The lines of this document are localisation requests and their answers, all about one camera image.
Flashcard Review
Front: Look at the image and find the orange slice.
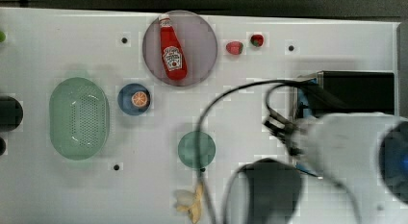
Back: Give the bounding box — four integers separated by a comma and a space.
131, 91, 149, 108

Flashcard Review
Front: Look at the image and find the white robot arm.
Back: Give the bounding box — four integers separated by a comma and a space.
221, 112, 407, 224

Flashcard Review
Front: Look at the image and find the green round plate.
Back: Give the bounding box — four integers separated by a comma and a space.
177, 131, 216, 169

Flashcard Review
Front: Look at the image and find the small black knob left edge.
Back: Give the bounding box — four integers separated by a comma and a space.
0, 137, 6, 156

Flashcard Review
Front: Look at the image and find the red ketchup bottle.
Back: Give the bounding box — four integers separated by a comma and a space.
159, 13, 188, 81

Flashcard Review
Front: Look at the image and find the grey round plate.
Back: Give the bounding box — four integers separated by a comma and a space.
142, 11, 217, 87

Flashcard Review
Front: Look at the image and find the green object left edge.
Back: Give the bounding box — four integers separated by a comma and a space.
0, 31, 7, 42

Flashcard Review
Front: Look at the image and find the green perforated basket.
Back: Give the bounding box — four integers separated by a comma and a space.
49, 77, 110, 161

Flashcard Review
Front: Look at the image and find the red strawberry toy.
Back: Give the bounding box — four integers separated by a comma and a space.
226, 41, 243, 55

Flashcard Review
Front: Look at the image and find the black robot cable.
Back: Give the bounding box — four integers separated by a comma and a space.
195, 79, 325, 224

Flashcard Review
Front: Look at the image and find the black round object left edge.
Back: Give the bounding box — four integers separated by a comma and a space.
0, 96, 23, 132

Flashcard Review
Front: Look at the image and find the blue small bowl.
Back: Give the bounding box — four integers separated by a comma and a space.
117, 84, 151, 115

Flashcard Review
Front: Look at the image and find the peeled banana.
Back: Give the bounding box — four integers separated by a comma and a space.
175, 183, 204, 224

